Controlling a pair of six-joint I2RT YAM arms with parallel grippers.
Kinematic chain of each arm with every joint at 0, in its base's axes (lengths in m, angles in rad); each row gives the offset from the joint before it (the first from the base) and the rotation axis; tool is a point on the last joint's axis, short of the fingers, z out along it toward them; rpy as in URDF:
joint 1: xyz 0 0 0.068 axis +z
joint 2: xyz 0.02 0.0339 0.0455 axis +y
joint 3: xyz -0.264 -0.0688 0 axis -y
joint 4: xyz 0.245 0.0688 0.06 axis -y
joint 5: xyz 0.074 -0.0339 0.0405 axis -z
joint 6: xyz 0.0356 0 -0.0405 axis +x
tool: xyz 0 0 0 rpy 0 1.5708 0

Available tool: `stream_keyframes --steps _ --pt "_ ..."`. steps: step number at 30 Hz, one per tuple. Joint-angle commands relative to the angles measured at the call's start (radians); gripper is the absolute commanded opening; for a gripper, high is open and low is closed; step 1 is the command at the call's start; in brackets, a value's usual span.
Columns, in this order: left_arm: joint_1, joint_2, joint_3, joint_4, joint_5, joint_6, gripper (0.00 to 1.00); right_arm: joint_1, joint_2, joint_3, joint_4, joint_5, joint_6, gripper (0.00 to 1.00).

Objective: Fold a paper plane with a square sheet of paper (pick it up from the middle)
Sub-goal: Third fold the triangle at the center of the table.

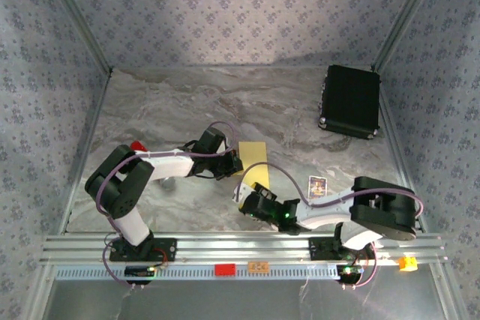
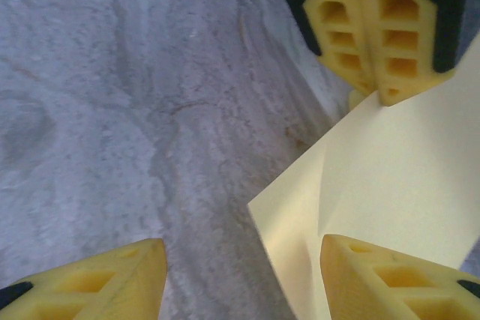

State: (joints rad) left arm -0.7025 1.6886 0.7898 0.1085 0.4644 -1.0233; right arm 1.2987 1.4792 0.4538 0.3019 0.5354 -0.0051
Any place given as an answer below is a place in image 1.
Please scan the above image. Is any yellow paper sheet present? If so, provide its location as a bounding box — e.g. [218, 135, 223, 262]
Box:
[238, 142, 271, 190]

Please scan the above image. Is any playing card box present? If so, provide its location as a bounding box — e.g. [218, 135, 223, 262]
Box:
[307, 175, 328, 199]

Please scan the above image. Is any red label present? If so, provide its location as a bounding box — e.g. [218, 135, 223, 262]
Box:
[214, 263, 236, 277]

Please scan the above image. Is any small circuit board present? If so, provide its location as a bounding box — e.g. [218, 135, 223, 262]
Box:
[124, 266, 156, 279]
[336, 265, 365, 279]

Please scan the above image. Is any black hard case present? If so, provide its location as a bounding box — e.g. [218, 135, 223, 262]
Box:
[317, 64, 382, 140]

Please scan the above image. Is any orange plastic block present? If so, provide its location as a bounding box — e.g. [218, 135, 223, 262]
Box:
[397, 256, 419, 272]

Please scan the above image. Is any aluminium mounting rail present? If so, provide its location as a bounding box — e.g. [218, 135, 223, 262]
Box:
[39, 232, 449, 265]

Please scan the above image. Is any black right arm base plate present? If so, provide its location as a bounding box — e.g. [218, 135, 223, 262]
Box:
[307, 237, 378, 261]

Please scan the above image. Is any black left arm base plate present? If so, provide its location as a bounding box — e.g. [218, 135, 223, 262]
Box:
[109, 237, 178, 263]

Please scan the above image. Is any slotted grey cable duct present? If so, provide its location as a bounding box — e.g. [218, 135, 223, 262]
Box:
[54, 264, 341, 282]

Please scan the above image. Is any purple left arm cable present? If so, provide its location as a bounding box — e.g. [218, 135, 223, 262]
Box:
[95, 121, 239, 288]

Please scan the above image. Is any aluminium table side rail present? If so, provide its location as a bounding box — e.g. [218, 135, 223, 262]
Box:
[55, 70, 113, 235]
[376, 70, 427, 233]

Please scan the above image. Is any aluminium frame post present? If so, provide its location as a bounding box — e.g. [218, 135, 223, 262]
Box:
[37, 0, 114, 76]
[373, 0, 447, 72]

